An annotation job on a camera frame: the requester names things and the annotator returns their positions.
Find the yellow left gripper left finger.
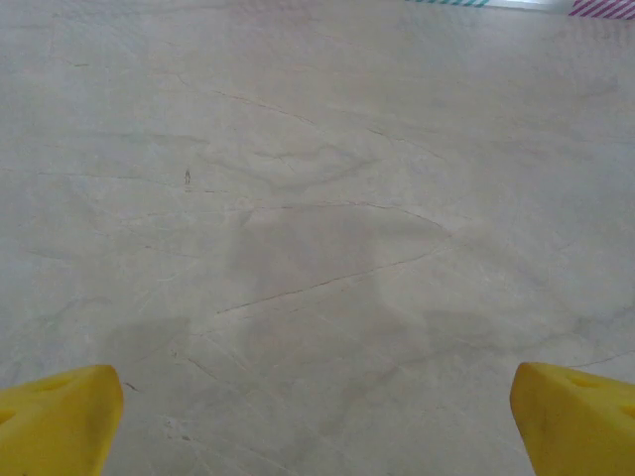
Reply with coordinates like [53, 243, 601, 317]
[0, 364, 124, 476]

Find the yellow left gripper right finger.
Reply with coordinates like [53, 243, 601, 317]
[510, 362, 635, 476]

